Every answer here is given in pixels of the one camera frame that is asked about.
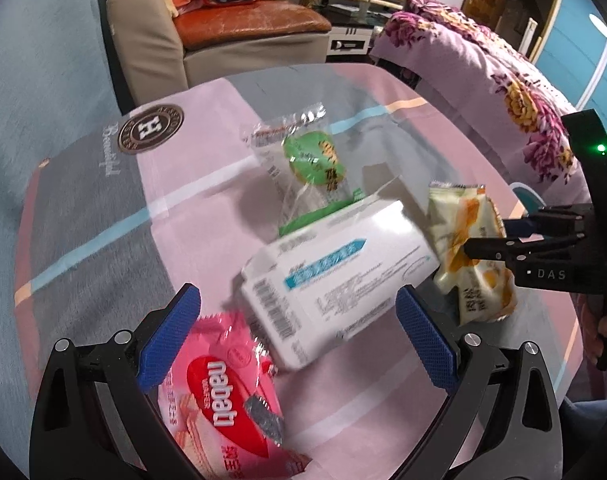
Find plaid tablecloth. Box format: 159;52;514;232
12;62;585;480

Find teal trash bin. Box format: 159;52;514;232
509;182;546;214

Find pink nabati wafer wrapper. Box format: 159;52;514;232
158;311;311;479

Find black tv stand shelf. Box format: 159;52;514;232
312;0;403;63

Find floral pink bed blanket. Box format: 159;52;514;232
371;0;590;205

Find beige armchair orange cushion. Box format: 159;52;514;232
106;0;332;105

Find green candy clear wrapper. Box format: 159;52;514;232
240;102;365;236

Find person's right hand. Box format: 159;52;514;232
578;295;607;365

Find cake snack bag orange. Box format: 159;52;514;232
427;181;518;326

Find white medicine box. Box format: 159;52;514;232
241;196;439;372

